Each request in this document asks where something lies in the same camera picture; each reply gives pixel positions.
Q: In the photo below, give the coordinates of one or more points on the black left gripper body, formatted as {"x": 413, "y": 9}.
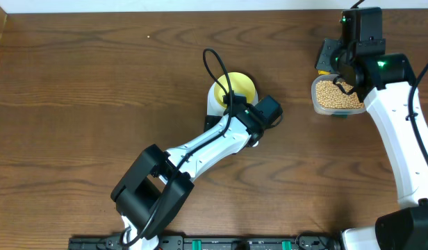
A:
{"x": 212, "y": 120}

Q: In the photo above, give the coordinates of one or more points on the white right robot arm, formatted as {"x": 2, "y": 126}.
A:
{"x": 387, "y": 86}

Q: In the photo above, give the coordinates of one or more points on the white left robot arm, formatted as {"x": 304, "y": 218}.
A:
{"x": 155, "y": 187}

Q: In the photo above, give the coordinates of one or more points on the white digital kitchen scale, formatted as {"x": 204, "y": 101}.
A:
{"x": 214, "y": 104}

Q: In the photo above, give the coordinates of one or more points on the pale yellow bowl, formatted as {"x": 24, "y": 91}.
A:
{"x": 241, "y": 84}

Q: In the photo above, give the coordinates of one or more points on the clear plastic container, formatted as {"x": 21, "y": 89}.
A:
{"x": 345, "y": 88}

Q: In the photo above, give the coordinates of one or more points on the yellow measuring scoop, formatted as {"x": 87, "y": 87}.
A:
{"x": 320, "y": 72}

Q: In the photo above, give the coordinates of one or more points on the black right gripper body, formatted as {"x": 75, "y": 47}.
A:
{"x": 331, "y": 57}

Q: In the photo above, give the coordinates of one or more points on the soybeans pile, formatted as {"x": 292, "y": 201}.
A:
{"x": 330, "y": 96}

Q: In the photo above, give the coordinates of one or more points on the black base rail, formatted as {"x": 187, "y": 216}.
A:
{"x": 177, "y": 242}

